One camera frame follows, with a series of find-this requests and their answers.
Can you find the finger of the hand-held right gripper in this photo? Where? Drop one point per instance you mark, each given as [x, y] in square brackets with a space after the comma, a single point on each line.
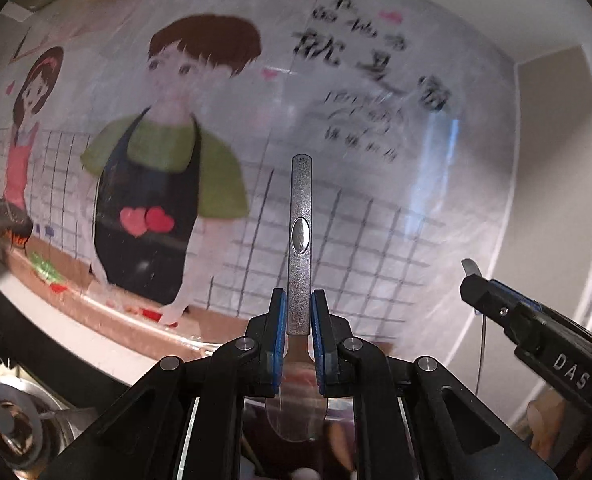
[496, 307]
[513, 294]

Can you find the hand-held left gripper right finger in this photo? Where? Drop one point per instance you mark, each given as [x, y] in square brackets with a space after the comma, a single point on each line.
[318, 350]

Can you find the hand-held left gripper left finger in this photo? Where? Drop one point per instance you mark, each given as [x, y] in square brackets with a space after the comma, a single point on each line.
[276, 350]

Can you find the person's right hand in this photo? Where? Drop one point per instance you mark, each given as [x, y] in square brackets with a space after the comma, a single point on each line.
[553, 425]

